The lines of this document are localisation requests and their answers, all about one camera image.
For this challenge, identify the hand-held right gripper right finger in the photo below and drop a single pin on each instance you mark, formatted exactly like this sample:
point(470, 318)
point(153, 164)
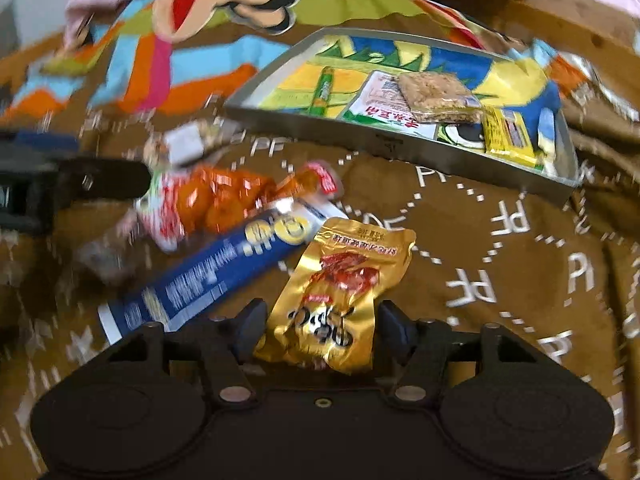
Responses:
point(395, 327)

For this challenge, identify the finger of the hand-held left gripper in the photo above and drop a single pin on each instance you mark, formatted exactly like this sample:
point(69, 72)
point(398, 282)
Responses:
point(40, 141)
point(100, 180)

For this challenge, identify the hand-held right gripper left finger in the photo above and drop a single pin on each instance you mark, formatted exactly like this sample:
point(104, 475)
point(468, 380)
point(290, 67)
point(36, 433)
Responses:
point(252, 330)

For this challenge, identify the red green white snack packet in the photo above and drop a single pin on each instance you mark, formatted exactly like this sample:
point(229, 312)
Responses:
point(160, 220)

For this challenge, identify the long blue snack packet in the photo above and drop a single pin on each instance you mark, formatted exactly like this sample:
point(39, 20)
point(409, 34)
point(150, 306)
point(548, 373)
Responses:
point(210, 270)

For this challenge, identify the small clear snack packet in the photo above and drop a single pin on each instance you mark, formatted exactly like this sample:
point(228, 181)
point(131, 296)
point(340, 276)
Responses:
point(110, 260)

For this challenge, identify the gold snack packet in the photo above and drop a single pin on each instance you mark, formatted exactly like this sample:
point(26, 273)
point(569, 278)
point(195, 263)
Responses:
point(325, 285)

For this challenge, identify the nut bar packet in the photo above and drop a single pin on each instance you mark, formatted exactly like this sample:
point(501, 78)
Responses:
point(185, 142)

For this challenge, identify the orange snack packet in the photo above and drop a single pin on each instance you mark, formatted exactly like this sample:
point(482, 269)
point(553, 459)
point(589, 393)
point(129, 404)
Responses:
point(225, 195)

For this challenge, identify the grey tray with dinosaur picture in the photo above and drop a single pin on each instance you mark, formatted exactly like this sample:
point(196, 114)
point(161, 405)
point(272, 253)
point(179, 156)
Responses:
point(350, 130)

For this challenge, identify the yellow snack packet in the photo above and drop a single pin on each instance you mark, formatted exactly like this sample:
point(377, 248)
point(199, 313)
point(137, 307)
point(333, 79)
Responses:
point(510, 137)

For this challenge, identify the white tofu snack packet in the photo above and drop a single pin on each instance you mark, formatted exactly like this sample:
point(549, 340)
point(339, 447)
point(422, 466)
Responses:
point(375, 105)

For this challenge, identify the clear cereal bar packet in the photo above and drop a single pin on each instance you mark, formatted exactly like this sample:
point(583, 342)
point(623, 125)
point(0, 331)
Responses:
point(435, 97)

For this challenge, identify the green tube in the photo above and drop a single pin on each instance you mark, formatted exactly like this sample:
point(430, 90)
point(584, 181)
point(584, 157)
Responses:
point(324, 91)

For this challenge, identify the brown printed blanket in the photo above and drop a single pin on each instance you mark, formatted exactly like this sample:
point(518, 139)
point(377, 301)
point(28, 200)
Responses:
point(500, 260)

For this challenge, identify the silver foil bag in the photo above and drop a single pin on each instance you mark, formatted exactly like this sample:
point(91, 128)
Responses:
point(605, 90)

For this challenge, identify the wooden bed frame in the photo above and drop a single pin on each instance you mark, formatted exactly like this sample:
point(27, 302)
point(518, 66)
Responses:
point(575, 35)

